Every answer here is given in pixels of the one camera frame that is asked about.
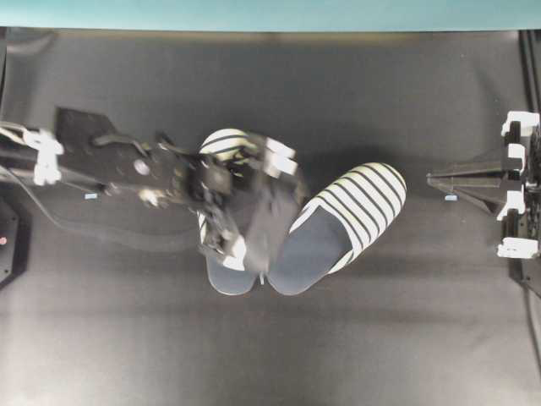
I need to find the striped slipper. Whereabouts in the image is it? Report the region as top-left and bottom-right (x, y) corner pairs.
(196, 128), (309, 296)
(267, 162), (407, 296)

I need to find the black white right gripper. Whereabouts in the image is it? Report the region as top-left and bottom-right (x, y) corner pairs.
(426, 111), (540, 259)

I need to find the black cable left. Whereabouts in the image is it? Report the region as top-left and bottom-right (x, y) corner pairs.
(0, 164), (64, 229)

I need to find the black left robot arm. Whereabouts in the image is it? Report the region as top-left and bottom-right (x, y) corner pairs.
(1, 108), (306, 274)

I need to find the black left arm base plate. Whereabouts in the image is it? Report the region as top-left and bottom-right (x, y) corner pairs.
(1, 197), (32, 290)

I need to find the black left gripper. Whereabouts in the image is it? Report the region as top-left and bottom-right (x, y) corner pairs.
(182, 134), (298, 275)

